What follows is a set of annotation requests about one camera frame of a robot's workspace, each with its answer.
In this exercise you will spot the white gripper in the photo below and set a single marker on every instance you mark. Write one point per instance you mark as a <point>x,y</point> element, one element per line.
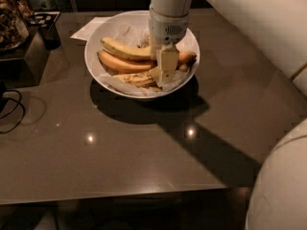
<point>167,29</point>

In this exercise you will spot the spotted yellow banana front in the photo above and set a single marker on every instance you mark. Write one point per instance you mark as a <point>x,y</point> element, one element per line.
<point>141,79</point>

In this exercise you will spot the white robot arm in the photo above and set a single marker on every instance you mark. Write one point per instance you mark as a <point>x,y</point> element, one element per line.
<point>277,29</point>

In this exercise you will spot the yellow banana top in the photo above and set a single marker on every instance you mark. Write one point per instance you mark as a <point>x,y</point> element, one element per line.
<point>124,51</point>

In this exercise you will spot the orange banana right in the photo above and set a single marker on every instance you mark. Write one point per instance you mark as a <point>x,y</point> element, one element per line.
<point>186,57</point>

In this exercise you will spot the white paper bowl liner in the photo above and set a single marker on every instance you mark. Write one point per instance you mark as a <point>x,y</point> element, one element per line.
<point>146,56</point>

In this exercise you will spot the white ceramic bowl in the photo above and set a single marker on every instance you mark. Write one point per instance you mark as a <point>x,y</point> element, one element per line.
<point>96,39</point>

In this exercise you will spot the orange-yellow banana middle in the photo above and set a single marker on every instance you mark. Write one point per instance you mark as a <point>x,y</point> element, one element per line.
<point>124,66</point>

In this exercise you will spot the white paper sheet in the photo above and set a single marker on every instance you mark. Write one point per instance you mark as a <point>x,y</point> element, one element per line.
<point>91,28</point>

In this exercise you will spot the black patterned holder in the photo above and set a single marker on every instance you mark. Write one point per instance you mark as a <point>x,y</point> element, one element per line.
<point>46,21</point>

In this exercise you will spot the dark square box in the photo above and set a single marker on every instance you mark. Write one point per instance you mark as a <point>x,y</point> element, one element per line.
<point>24,66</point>

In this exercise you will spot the glass jar with snacks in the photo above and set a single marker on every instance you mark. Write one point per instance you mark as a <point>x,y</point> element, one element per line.
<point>13,29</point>

